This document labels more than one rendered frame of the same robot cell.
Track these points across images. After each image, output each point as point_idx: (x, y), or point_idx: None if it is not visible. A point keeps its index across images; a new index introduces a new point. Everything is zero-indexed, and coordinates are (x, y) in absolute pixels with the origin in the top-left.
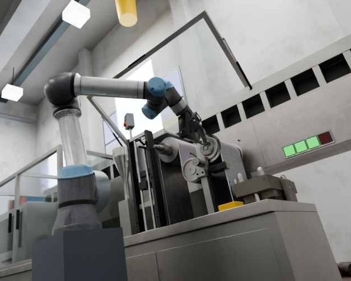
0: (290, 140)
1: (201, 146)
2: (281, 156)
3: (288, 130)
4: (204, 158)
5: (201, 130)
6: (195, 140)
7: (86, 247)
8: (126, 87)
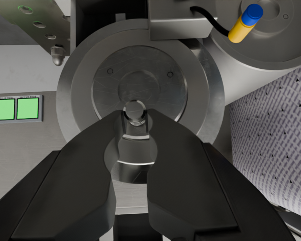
0: (20, 128)
1: (166, 104)
2: (48, 102)
3: (16, 152)
4: (149, 5)
5: (12, 210)
6: (179, 135)
7: None
8: None
